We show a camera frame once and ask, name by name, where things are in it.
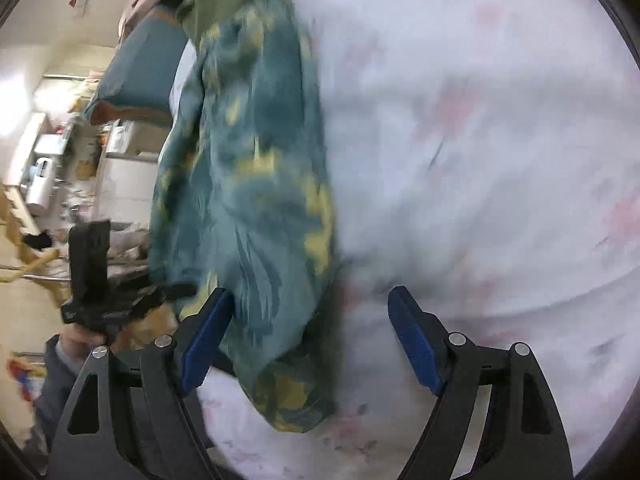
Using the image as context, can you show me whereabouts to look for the teal yellow patterned pants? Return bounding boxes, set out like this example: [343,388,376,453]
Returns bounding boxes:
[150,0,335,434]

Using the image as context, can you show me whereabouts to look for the left forearm grey sleeve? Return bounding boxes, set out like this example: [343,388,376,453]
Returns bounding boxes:
[23,334,85,472]

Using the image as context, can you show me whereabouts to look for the left hand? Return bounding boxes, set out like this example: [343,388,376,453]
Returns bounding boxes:
[58,324,131,362]

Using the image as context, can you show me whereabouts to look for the white bedside cabinet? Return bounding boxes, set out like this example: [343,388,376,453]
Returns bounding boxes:
[91,120,169,229]

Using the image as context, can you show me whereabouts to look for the white water heater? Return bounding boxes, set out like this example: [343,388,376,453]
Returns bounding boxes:
[25,156,60,217]

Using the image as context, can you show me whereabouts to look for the white floral bed sheet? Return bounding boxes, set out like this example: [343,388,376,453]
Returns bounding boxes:
[198,0,639,479]

